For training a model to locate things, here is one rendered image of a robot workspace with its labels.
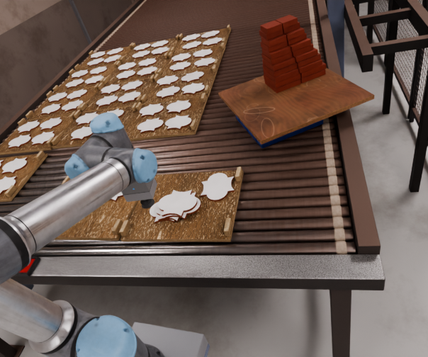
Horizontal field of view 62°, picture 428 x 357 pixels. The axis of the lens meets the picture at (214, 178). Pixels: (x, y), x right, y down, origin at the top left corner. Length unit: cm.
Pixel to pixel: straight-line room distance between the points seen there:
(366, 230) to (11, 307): 92
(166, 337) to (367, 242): 63
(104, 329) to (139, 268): 41
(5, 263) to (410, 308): 188
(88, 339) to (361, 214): 83
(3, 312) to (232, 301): 152
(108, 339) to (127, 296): 154
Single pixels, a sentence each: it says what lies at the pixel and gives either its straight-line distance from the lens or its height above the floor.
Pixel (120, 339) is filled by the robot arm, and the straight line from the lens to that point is 86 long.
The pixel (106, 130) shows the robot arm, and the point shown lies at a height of 143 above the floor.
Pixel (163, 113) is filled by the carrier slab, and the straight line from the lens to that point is 198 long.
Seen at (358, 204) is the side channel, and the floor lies 95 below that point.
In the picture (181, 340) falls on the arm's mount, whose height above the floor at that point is 92.
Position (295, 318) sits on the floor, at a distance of 206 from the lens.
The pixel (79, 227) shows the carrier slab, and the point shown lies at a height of 94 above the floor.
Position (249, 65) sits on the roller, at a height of 92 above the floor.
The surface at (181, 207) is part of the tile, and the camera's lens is 128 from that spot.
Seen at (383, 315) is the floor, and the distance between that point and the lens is 209.
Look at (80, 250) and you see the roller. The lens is 142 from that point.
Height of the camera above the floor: 183
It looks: 39 degrees down
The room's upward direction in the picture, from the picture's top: 17 degrees counter-clockwise
